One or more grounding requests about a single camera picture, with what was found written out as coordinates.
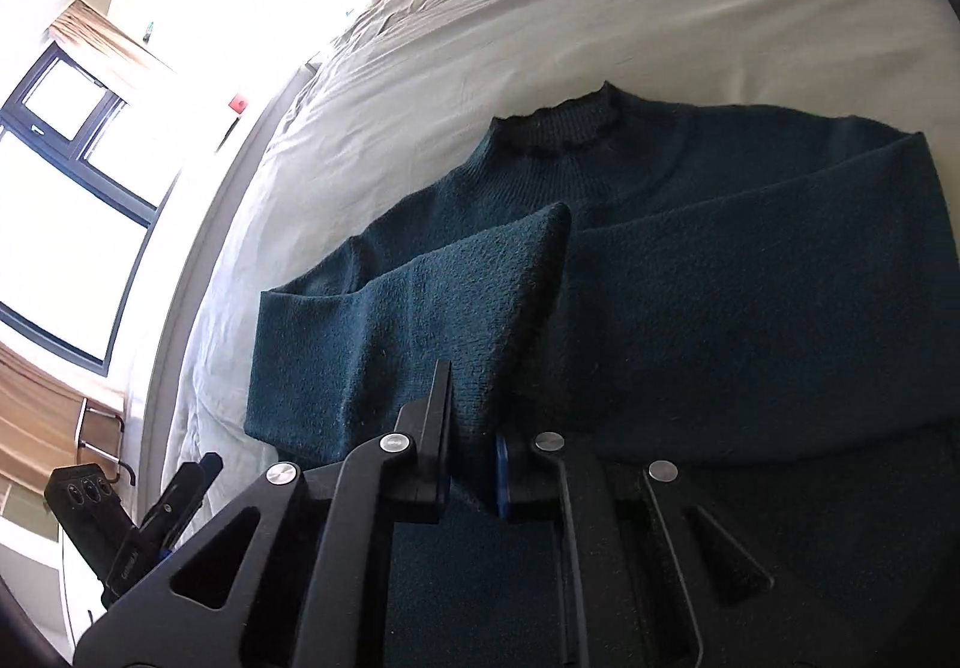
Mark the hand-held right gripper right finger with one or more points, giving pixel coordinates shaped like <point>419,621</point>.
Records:
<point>504,480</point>

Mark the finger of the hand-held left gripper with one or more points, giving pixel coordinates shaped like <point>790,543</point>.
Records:
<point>184,495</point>

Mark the dark teal knit sweater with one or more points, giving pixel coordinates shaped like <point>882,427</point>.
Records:
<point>675,278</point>

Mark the small red wall box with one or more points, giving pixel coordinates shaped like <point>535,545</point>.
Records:
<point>238,104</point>

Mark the tan curtain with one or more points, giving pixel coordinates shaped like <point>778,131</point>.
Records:
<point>105,49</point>

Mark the dark framed window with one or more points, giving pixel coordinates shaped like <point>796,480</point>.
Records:
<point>67,188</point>

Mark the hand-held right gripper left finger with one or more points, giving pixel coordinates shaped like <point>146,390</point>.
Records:
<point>429,465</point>

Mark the metal frame chair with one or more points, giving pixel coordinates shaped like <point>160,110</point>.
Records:
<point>101,432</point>

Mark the bed with beige sheet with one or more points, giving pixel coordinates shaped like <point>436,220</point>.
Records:
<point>525,15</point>

